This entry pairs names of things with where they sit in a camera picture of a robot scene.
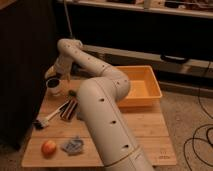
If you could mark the white handled dish brush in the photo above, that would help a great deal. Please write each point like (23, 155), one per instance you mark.
(41, 123)

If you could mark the crumpled grey cloth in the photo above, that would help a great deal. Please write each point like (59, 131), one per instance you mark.
(73, 146)

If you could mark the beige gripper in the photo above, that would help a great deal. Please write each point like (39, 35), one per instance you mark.
(58, 72)

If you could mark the metal pole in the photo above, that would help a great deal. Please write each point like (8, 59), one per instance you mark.
(68, 19)

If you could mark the wooden board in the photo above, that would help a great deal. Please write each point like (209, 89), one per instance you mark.
(146, 122)

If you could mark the low wooden shelf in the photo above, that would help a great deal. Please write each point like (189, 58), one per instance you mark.
(124, 57)

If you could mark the green vegetable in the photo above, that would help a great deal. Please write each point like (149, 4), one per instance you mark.
(72, 93)

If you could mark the brown striped block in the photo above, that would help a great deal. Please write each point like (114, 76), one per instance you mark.
(67, 113)

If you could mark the black handle on shelf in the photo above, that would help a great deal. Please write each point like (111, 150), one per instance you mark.
(172, 59)

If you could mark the red orange apple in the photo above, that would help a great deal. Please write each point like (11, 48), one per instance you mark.
(48, 148)

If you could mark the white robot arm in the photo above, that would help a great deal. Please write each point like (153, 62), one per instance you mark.
(97, 99)

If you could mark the orange plastic bin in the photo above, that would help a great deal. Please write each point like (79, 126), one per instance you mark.
(145, 90)

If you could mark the glass cup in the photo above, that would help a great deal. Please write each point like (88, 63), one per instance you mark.
(53, 86)

